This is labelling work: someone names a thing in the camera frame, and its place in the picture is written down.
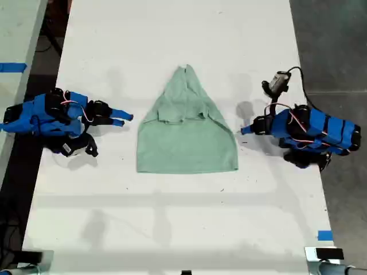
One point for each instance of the black camera box white label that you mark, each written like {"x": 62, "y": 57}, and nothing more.
{"x": 67, "y": 148}

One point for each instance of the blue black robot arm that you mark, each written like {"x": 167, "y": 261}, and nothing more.
{"x": 321, "y": 130}
{"x": 43, "y": 114}

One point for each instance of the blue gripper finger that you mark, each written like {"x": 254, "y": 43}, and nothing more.
{"x": 121, "y": 114}
{"x": 249, "y": 127}
{"x": 117, "y": 122}
{"x": 248, "y": 132}

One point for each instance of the long blue tape strip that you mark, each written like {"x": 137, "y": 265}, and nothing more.
{"x": 13, "y": 67}

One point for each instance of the small blue tape piece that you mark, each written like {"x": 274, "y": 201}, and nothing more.
{"x": 325, "y": 235}

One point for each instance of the small black clip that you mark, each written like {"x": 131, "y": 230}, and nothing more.
{"x": 186, "y": 272}

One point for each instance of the pale green t-shirt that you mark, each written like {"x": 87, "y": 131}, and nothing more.
{"x": 186, "y": 143}

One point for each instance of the white side table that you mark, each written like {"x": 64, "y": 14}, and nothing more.
{"x": 14, "y": 43}

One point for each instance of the grey metal pipe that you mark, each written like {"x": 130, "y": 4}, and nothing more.
{"x": 338, "y": 269}
{"x": 17, "y": 270}

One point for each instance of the silver metal bracket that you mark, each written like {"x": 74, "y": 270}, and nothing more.
{"x": 310, "y": 257}
{"x": 47, "y": 262}

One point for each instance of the black camera box grey face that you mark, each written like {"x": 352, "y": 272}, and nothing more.
{"x": 276, "y": 81}

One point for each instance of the short black camera stalk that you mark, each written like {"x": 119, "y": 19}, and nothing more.
{"x": 271, "y": 103}
{"x": 92, "y": 146}

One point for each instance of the small black box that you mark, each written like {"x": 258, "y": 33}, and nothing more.
{"x": 30, "y": 256}
{"x": 329, "y": 253}

